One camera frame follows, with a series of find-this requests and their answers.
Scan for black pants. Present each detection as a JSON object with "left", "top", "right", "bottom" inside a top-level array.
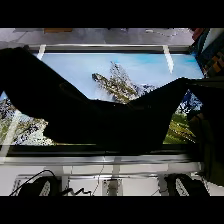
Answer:
[{"left": 0, "top": 46, "right": 224, "bottom": 188}]

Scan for black cable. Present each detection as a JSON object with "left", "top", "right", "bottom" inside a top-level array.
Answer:
[{"left": 8, "top": 169, "right": 92, "bottom": 197}]

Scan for silver frame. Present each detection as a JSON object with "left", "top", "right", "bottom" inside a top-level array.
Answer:
[{"left": 0, "top": 153, "right": 224, "bottom": 197}]

